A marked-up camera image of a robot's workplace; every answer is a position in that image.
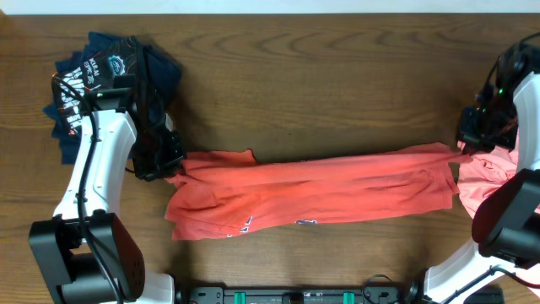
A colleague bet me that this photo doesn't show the red-orange t-shirt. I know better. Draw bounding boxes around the red-orange t-shirt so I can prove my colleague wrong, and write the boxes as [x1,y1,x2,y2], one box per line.
[165,143,468,241]

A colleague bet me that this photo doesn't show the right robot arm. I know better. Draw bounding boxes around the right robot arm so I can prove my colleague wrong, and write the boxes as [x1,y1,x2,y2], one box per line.
[402,37,539,303]

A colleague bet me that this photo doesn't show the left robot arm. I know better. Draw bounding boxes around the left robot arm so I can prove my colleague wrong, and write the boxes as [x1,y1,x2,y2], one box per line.
[29,74,180,304]

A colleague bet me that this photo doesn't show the pink t-shirt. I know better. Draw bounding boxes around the pink t-shirt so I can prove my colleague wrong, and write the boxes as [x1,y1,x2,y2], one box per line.
[456,134,540,296]

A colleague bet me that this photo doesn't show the navy folded t-shirt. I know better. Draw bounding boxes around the navy folded t-shirt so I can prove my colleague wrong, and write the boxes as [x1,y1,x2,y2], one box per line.
[43,46,181,165]

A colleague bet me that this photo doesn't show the left black cable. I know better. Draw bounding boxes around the left black cable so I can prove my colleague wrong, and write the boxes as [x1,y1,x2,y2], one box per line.
[50,46,168,304]

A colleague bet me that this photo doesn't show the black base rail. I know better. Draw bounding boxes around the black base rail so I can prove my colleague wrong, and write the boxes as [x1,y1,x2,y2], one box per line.
[178,287,407,304]

